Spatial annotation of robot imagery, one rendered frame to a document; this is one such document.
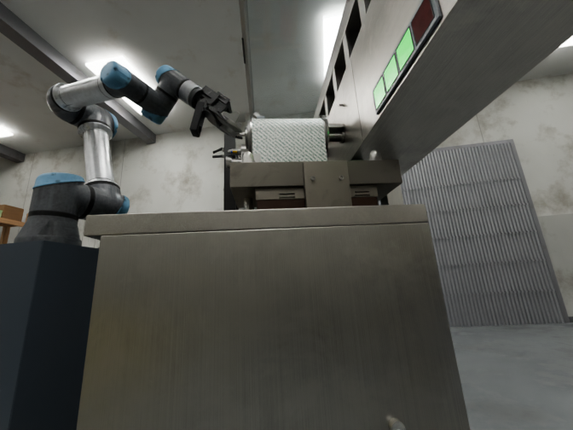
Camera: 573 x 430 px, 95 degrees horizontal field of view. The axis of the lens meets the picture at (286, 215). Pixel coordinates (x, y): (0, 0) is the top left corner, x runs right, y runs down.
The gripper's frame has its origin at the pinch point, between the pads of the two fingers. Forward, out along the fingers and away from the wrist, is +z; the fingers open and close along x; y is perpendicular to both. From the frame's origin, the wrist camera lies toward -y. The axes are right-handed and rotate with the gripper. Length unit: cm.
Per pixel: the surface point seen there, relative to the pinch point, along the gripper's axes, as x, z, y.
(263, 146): -4.2, 10.8, 0.0
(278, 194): -22.9, 27.8, -15.8
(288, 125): -4.2, 12.7, 11.2
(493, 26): -49, 42, 21
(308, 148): -4.2, 22.6, 8.4
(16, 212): 462, -443, -215
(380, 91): -28.8, 32.3, 18.0
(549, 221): 297, 338, 317
